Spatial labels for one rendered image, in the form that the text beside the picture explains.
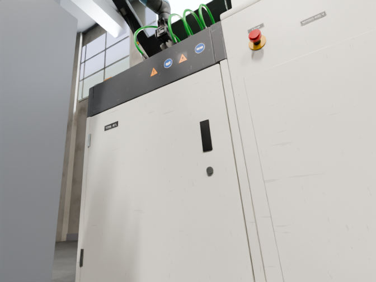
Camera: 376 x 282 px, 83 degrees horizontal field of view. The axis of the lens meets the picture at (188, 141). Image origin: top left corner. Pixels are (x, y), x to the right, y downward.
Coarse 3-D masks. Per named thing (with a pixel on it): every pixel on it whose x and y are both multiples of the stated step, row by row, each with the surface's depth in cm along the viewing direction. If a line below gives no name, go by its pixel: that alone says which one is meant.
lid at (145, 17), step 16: (112, 0) 140; (128, 0) 140; (176, 0) 136; (192, 0) 134; (208, 0) 132; (144, 16) 146; (192, 16) 139; (208, 16) 137; (144, 32) 152; (176, 32) 148; (192, 32) 146; (144, 48) 160; (160, 48) 158
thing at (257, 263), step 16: (224, 64) 68; (224, 80) 67; (240, 144) 59; (240, 160) 58; (240, 176) 57; (80, 224) 84; (80, 240) 82; (256, 240) 52; (256, 256) 51; (80, 272) 79; (256, 272) 50
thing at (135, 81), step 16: (208, 32) 75; (176, 48) 81; (192, 48) 77; (208, 48) 73; (144, 64) 88; (160, 64) 83; (176, 64) 79; (192, 64) 75; (208, 64) 71; (112, 80) 96; (128, 80) 91; (144, 80) 86; (160, 80) 81; (176, 80) 77; (96, 96) 100; (112, 96) 94; (128, 96) 88; (96, 112) 97
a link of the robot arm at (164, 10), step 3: (162, 0) 117; (165, 0) 118; (162, 3) 114; (165, 3) 116; (168, 3) 118; (162, 6) 115; (165, 6) 116; (168, 6) 118; (162, 9) 115; (165, 9) 116; (168, 9) 117; (159, 12) 116; (162, 12) 115; (165, 12) 115; (168, 12) 116
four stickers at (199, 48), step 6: (198, 48) 75; (204, 48) 74; (180, 54) 79; (186, 54) 77; (168, 60) 81; (180, 60) 78; (156, 66) 84; (168, 66) 81; (150, 72) 85; (156, 72) 83
